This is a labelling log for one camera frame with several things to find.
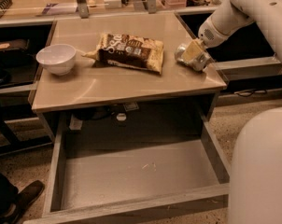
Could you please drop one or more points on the brown shoe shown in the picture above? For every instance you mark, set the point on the brown shoe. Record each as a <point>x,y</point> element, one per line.
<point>22,202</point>

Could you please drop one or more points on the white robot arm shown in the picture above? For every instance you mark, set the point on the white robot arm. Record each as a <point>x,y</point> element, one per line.
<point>255,189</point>

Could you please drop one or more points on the white bowl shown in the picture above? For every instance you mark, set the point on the white bowl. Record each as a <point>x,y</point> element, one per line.
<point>58,59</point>

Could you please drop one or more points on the beige counter cabinet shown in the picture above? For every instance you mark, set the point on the beige counter cabinet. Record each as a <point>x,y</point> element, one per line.
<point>93,84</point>

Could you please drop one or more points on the open grey wooden drawer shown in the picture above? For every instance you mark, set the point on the open grey wooden drawer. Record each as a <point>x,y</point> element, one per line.
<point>162,161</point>

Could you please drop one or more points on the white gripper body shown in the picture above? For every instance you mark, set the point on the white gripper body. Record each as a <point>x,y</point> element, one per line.
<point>213,36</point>

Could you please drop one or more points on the dark trouser leg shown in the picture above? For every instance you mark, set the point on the dark trouser leg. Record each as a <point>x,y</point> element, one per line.
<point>8,193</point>

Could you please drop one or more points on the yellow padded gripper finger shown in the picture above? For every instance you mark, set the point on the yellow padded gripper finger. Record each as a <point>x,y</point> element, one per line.
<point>194,52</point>

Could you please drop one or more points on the brown chip bag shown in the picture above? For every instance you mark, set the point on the brown chip bag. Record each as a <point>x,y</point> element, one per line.
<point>129,51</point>

